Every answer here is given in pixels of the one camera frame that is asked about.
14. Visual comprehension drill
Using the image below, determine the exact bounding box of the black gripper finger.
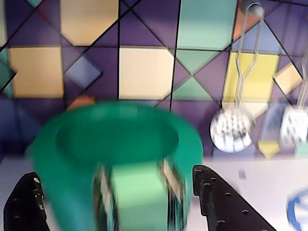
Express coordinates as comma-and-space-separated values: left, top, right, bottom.
193, 164, 278, 231
3, 171, 51, 231

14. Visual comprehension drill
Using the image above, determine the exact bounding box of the green plastic plate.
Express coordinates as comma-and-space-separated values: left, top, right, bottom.
30, 101, 205, 231

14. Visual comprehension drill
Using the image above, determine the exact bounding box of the round perforated steel skimmer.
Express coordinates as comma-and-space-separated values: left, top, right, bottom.
209, 2, 265, 154

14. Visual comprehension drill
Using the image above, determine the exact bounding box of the white slotted spatula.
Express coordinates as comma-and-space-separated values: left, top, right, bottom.
280, 51, 308, 148

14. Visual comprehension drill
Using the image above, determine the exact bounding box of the blue printed burner ring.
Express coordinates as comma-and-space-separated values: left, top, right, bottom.
286, 190, 308, 231

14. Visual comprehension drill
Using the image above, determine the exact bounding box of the grey wall hook peg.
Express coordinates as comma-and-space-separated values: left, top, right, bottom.
247, 3, 265, 17

